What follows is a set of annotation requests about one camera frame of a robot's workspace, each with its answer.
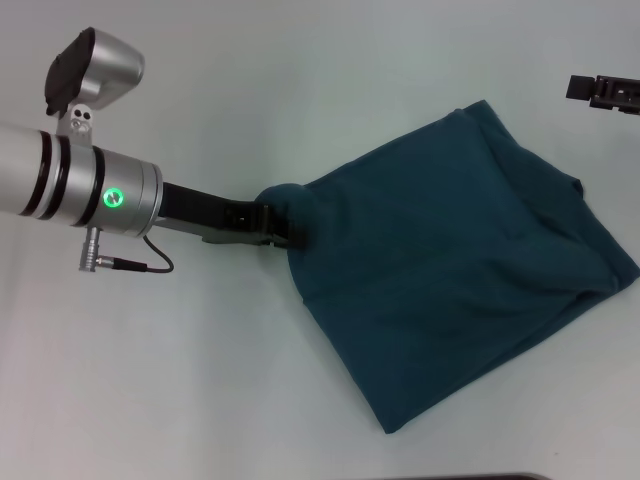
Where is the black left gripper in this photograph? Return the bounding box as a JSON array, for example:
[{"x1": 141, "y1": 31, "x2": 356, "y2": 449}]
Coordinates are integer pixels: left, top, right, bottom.
[{"x1": 155, "y1": 180, "x2": 308, "y2": 250}]

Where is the teal FREE print T-shirt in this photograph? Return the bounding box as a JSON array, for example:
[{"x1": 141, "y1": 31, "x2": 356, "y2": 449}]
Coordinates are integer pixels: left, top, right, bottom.
[{"x1": 256, "y1": 99, "x2": 640, "y2": 437}]

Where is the grey left arm cable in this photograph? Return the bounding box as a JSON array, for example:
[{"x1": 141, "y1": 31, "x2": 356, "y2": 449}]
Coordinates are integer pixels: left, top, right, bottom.
[{"x1": 76, "y1": 225, "x2": 175, "y2": 275}]

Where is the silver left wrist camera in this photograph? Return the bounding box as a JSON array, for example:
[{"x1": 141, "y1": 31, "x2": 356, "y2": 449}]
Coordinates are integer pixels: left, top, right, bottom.
[{"x1": 43, "y1": 27, "x2": 147, "y2": 149}]

